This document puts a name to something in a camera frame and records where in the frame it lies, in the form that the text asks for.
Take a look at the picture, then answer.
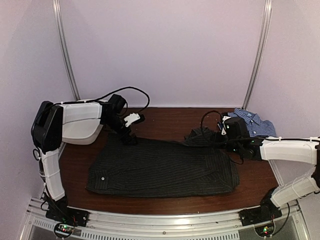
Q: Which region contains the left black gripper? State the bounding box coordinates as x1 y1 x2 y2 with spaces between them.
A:
102 114 138 145

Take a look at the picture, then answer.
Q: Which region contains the aluminium frame post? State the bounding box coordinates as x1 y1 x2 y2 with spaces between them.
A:
241 0 273 109
52 0 80 100

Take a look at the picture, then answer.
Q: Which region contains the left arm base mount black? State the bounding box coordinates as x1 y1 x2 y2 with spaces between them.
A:
40 193 89 227

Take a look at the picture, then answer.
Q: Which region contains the blue checked shirt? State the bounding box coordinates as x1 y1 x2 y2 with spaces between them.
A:
222 108 277 138

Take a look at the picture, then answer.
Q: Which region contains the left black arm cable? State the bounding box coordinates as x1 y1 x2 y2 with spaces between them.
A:
62 86 151 116

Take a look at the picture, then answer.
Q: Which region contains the left aluminium frame post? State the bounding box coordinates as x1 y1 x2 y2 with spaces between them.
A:
52 0 80 100

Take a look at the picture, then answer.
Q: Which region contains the white plastic basin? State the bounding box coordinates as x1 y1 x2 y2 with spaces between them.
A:
62 120 103 145

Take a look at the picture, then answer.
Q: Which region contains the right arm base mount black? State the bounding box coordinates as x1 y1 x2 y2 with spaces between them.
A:
238 199 283 226

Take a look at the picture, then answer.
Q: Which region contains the circuit board with leds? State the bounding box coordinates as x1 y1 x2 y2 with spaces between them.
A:
254 225 275 238
53 222 75 238

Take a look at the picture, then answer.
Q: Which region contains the right aluminium frame post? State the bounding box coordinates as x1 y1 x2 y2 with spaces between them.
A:
241 0 273 109

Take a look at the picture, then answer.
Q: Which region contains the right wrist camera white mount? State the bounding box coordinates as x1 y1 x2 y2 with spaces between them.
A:
220 116 231 136

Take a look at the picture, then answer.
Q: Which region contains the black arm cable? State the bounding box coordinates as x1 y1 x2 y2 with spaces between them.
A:
201 110 245 166
62 86 151 116

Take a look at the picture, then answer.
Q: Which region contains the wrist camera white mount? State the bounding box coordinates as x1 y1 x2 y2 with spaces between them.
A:
220 116 231 136
123 113 145 127

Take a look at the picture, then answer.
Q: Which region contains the left circuit board with leds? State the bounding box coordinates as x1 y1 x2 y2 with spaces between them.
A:
53 222 75 238

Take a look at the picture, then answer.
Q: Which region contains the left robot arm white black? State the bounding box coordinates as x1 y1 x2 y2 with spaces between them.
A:
31 94 145 201

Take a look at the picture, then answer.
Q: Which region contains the black pinstriped long sleeve shirt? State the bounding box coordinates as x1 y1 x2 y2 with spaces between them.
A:
86 128 240 198

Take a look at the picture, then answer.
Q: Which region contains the front aluminium rail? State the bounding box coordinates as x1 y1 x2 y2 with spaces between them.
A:
24 194 311 240

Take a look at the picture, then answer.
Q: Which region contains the right circuit board with leds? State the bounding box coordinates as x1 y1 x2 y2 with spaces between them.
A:
254 225 275 238

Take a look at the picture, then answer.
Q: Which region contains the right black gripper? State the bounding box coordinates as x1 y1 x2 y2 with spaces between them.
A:
211 131 241 155

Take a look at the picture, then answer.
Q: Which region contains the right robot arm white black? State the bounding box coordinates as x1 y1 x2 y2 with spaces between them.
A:
221 116 320 221

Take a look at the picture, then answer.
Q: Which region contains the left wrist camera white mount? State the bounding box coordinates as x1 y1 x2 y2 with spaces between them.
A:
123 113 145 127

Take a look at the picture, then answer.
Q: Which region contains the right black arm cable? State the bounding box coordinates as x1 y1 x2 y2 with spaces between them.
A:
201 110 245 166

